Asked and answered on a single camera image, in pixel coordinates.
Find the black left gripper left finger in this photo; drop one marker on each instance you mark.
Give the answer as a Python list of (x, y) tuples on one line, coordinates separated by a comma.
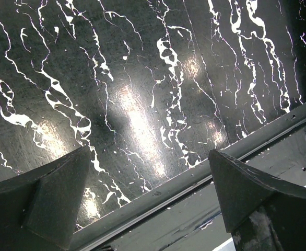
[(38, 209)]

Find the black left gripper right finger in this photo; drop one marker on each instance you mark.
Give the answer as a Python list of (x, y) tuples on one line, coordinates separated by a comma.
[(261, 211)]

